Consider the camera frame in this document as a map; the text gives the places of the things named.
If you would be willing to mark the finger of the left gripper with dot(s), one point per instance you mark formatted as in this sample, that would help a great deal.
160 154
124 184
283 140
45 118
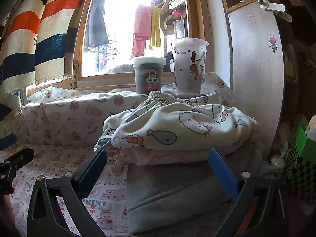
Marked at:
8 141
10 166

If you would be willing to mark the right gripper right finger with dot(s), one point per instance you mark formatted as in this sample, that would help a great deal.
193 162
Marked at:
258 208

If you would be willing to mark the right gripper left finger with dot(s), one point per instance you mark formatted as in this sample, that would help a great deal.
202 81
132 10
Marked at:
44 214

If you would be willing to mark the white Hello Kitty pants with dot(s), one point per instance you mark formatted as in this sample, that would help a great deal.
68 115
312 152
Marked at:
164 122

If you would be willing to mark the green checkered box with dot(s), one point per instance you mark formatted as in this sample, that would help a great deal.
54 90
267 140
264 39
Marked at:
299 171

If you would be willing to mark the pink print bed sheet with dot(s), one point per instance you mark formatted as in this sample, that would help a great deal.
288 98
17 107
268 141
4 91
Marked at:
106 203

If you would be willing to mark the baby bear patterned headboard cover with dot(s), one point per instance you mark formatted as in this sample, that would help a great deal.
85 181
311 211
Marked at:
61 117

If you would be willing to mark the folded grey garment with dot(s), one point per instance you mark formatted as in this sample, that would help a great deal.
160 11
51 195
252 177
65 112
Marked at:
173 196

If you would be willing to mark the folded pink garment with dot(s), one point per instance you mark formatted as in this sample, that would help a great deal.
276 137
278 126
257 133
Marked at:
140 156

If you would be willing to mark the striped hanging curtain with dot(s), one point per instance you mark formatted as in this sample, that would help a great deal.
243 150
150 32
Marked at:
39 43

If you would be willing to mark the white cabinet side panel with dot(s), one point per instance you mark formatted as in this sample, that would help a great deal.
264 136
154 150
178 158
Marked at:
258 66

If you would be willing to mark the grey lidded jar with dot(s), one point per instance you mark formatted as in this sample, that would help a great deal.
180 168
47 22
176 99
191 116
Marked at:
148 73

